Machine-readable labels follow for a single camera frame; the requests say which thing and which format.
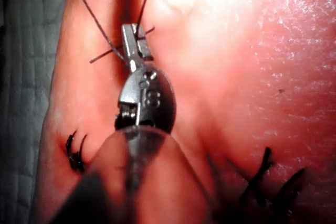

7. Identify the left arm needle driver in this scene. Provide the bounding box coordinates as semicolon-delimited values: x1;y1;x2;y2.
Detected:
114;65;177;134

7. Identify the left arm needle driver jaw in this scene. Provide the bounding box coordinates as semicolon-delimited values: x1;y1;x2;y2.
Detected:
121;24;144;72
132;25;155;64

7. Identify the black thread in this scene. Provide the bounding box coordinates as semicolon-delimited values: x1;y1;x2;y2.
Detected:
75;0;202;64

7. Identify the tissue pad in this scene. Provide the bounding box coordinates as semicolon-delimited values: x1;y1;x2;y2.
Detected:
30;0;336;224

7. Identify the black stitching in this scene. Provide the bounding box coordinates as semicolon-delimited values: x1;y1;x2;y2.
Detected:
240;146;307;210
64;131;89;174

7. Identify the grey cloth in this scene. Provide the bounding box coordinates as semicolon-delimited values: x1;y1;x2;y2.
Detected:
0;0;68;224

